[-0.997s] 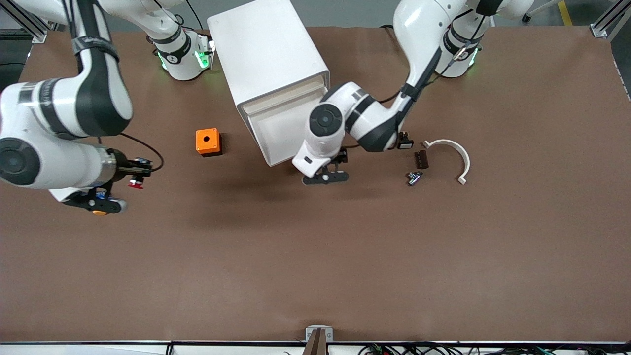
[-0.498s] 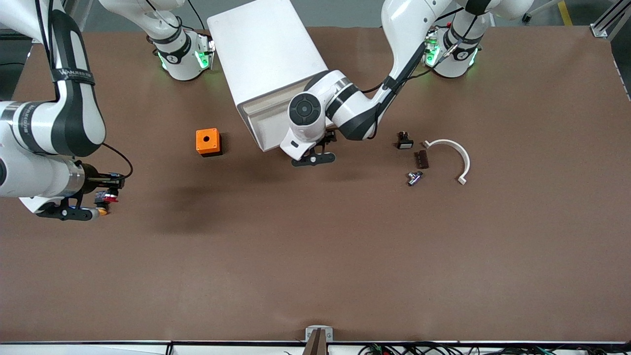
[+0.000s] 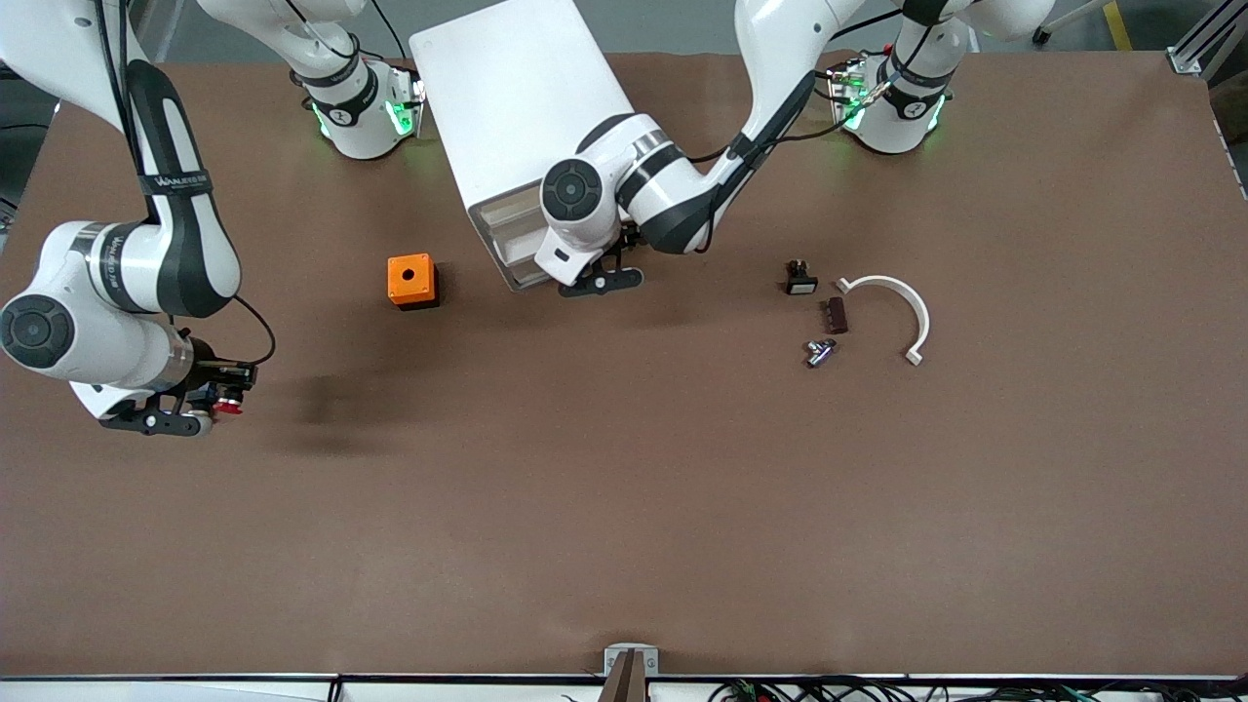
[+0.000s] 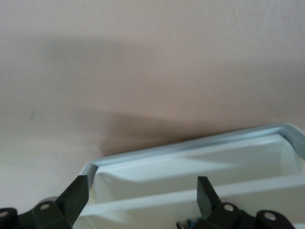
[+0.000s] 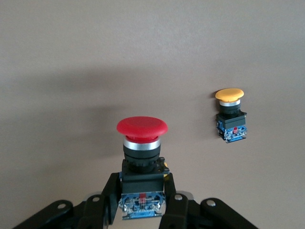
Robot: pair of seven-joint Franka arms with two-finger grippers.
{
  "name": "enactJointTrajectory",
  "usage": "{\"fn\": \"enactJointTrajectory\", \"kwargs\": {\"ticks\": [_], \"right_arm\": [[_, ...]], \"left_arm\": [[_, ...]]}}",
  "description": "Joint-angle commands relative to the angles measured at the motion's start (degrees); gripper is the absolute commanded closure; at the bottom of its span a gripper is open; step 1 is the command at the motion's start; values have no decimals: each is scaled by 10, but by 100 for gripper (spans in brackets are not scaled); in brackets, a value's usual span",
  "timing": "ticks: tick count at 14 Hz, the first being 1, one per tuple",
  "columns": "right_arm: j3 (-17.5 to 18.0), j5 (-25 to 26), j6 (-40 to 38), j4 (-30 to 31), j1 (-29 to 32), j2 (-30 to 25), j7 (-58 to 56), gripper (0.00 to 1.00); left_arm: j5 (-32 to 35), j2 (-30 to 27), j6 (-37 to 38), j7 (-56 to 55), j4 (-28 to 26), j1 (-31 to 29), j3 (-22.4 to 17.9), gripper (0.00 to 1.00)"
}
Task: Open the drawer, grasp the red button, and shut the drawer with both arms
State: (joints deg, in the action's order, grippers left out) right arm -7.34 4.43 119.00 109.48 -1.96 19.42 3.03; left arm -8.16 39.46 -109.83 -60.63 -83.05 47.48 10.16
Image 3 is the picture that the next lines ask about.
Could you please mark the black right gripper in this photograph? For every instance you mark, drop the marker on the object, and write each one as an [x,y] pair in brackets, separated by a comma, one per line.
[209,373]

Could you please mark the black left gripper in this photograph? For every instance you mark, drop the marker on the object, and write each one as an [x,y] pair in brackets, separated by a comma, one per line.
[631,232]

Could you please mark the red mushroom push button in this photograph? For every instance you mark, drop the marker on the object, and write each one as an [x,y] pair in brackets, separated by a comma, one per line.
[230,406]

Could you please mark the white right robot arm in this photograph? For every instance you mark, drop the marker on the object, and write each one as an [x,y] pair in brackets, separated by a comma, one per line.
[107,351]

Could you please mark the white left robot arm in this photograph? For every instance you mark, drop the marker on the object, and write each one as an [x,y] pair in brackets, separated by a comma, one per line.
[673,185]

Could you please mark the black white-faced rectangular push button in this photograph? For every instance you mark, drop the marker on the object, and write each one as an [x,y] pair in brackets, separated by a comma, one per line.
[801,286]

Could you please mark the orange box with hole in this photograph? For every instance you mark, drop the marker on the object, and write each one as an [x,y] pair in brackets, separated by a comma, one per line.
[398,288]

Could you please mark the chrome tee fitting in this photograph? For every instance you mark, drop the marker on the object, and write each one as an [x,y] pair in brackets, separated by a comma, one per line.
[817,354]

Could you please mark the dark brown cylinder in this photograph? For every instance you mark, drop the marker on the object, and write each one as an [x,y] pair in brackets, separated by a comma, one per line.
[836,317]

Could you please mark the brown bar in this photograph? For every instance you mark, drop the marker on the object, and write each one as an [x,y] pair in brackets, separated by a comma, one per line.
[632,682]

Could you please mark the white stand leg with caster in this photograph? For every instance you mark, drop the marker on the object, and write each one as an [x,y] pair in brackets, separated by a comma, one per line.
[1043,35]

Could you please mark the white table edge rail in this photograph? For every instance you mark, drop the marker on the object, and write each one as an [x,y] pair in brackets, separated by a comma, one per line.
[195,692]

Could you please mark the grey metal bracket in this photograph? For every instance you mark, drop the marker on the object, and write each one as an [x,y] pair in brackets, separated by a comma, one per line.
[611,661]

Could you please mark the aluminium frame post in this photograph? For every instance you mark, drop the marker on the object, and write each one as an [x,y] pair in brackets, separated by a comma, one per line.
[1185,60]

